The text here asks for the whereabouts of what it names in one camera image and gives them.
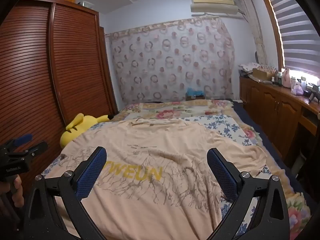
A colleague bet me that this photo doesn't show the pink bottle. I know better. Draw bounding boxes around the pink bottle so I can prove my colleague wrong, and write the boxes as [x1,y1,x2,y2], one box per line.
[282,68,292,88]

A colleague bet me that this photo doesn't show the cream lace curtain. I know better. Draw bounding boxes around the cream lace curtain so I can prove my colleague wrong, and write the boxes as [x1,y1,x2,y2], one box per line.
[236,0,267,67]

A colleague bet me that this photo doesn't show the person's left hand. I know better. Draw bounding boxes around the person's left hand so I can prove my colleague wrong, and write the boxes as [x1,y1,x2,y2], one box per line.
[0,174,24,207]

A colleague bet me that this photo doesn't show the beige printed t-shirt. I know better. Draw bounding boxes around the beige printed t-shirt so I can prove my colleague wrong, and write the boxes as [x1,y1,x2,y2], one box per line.
[46,119,269,230]

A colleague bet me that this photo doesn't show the cardboard box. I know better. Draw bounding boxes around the cardboard box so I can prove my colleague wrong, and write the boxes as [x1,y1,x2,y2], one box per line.
[252,68,275,80]

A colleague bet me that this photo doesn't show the wooden louvred wardrobe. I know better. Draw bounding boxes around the wooden louvred wardrobe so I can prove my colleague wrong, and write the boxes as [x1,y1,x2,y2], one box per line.
[0,0,119,198]

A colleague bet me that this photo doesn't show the dark blue bed sheet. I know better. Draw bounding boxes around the dark blue bed sheet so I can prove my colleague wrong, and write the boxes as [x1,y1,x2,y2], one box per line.
[232,101,310,195]

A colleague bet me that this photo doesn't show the yellow floral blanket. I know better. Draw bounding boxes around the yellow floral blanket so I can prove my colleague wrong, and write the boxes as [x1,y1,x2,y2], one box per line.
[41,99,312,230]

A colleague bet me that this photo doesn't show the folded floral cloth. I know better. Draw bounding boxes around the folded floral cloth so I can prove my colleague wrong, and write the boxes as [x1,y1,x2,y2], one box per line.
[239,62,260,72]

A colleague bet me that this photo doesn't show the striped window blind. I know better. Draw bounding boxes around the striped window blind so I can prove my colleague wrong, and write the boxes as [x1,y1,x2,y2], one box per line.
[265,0,320,77]

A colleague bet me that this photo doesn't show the wooden sideboard cabinet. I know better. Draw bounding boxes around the wooden sideboard cabinet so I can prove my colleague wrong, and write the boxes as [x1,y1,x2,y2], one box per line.
[239,76,320,160]

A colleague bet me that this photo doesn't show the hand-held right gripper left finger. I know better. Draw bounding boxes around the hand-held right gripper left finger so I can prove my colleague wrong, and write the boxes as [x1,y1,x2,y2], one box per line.
[24,146,108,240]

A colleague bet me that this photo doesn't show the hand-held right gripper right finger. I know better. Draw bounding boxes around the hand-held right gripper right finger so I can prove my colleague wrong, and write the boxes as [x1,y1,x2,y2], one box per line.
[206,147,290,240]

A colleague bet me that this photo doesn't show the blue floral white quilt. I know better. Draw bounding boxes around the blue floral white quilt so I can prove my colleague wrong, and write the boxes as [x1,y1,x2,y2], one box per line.
[41,115,260,240]

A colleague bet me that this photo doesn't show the ring-patterned wall cloth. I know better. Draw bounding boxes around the ring-patterned wall cloth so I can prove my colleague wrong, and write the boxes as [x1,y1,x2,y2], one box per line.
[105,17,237,104]

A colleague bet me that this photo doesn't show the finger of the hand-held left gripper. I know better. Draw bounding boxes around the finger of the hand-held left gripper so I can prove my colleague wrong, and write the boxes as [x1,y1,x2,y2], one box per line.
[6,134,33,150]
[24,142,48,159]

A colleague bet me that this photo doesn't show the cream air conditioner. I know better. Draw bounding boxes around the cream air conditioner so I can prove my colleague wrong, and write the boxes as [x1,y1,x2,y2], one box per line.
[190,0,239,14]

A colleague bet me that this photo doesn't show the yellow plush toy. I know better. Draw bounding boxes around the yellow plush toy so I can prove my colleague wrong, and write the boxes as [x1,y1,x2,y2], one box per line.
[60,113,113,148]

